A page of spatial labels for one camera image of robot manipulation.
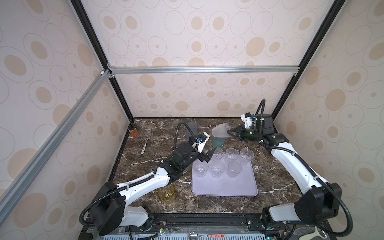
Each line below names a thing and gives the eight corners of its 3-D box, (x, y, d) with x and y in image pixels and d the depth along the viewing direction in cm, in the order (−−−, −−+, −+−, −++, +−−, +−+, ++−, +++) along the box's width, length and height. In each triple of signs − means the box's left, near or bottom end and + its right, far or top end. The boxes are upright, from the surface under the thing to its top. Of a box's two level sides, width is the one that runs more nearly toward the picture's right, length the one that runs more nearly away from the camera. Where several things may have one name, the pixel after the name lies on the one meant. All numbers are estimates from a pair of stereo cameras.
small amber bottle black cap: (130, 138, 110) (126, 131, 103) (133, 132, 114) (129, 124, 107) (137, 138, 109) (133, 131, 103) (139, 132, 114) (136, 124, 107)
